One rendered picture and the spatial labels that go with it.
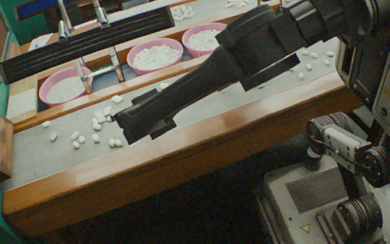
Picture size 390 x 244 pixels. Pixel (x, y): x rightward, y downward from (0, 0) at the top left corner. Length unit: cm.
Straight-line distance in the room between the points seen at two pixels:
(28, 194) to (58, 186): 11
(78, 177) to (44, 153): 23
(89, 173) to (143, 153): 19
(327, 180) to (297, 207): 18
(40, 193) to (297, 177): 97
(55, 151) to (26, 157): 13
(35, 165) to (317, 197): 108
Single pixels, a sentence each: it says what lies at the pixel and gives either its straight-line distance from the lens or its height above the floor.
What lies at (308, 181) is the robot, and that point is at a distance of 135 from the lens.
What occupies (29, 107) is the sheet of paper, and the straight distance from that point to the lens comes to 150.
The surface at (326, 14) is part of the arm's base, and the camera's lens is 46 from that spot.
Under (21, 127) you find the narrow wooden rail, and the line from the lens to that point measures 145.
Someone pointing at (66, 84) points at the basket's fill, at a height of 73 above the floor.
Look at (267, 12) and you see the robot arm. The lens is 48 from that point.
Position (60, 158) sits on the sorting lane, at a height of 74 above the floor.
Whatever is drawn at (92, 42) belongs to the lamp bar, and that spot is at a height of 108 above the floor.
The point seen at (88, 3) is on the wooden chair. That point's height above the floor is 46.
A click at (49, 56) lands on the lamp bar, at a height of 108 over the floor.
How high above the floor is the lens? 157
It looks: 43 degrees down
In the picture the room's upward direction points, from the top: 9 degrees counter-clockwise
